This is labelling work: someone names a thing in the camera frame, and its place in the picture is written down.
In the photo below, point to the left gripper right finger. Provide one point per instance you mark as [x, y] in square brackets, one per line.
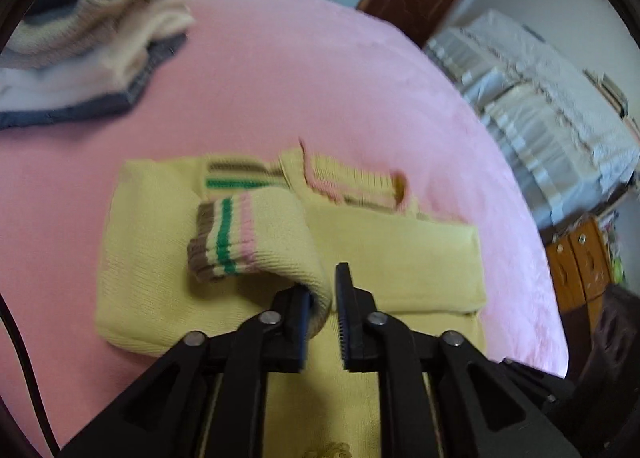
[442, 397]

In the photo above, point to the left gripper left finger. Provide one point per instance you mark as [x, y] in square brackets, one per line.
[206, 396]

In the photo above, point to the yellow striped knit sweater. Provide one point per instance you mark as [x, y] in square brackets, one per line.
[205, 243]

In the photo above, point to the orange wooden cabinet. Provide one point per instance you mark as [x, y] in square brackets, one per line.
[579, 265]

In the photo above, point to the pink fleece bed blanket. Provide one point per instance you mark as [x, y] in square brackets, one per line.
[257, 77]

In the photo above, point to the blue denim folded garment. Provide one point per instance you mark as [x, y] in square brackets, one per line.
[105, 105]

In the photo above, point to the cream fleece folded garment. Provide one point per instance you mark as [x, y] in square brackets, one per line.
[105, 70]

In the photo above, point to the beige knit folded sweater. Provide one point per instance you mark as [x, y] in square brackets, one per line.
[65, 32]

